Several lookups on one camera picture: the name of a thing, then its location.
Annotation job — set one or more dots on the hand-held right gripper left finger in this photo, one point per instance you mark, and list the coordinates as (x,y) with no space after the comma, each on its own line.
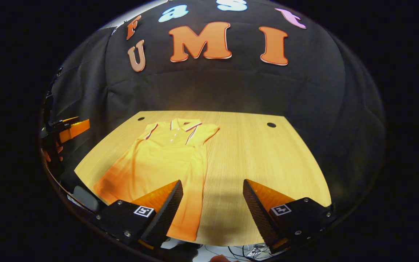
(167,214)

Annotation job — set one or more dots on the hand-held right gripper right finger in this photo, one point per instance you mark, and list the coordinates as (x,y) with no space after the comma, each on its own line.
(258,214)

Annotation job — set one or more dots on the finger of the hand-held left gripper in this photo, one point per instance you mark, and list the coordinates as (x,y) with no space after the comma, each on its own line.
(75,131)
(62,124)

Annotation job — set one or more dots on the orange T-shirt with striped collar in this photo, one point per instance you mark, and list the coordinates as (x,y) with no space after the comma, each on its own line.
(158,160)

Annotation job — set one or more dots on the grey rounded object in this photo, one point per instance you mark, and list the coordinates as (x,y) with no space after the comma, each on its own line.
(86,198)

